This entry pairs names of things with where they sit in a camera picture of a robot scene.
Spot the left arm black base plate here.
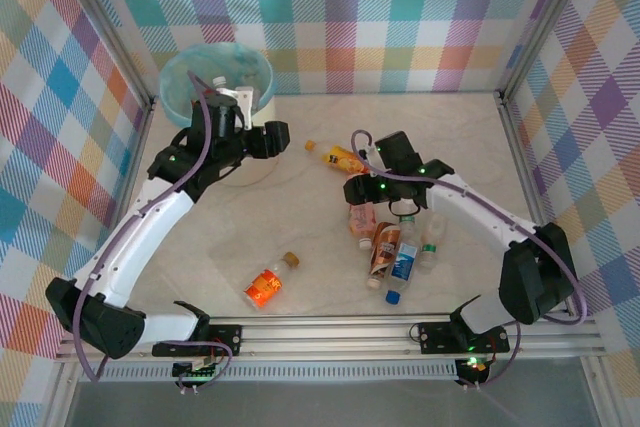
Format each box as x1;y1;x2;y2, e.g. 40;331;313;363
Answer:
151;324;245;359

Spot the aluminium corner post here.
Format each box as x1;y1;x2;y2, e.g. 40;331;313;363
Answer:
47;0;154;108
499;0;599;103

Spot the slotted grey cable duct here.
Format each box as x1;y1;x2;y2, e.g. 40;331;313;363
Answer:
79;364;464;384

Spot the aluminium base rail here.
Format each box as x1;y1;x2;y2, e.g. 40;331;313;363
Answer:
54;314;604;363

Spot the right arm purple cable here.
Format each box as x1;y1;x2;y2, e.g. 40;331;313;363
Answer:
349;129;589;391

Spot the orange label bottle gold cap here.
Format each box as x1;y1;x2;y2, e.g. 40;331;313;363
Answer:
243;250;302;313

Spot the clear bottle green band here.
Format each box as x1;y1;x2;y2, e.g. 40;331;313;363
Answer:
416;210;450;276

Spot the aluminium side rail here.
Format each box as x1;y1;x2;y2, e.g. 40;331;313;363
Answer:
494;91;601;321
54;96;156;348

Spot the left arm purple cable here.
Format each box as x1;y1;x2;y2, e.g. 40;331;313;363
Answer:
73;70;216;383

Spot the blue plastic bin liner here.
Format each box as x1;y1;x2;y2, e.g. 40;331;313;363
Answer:
158;44;276;128

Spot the brown label plastic bottle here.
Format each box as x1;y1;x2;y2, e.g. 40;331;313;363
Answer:
365;220;404;292

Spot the pink label plastic bottle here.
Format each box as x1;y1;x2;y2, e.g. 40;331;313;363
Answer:
347;200;380;251

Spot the orange juice bottle yellow cap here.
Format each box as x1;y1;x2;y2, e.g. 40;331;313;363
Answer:
304;140;372;176

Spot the blue label bottle blue cap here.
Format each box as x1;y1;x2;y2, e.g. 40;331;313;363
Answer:
384;214;421;306

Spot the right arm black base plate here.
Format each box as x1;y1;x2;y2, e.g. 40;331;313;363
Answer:
417;320;511;354

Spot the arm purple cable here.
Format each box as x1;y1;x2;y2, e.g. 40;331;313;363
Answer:
349;129;589;391
73;70;216;383

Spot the white waste bin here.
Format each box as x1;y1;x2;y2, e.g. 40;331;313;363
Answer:
158;44;281;189

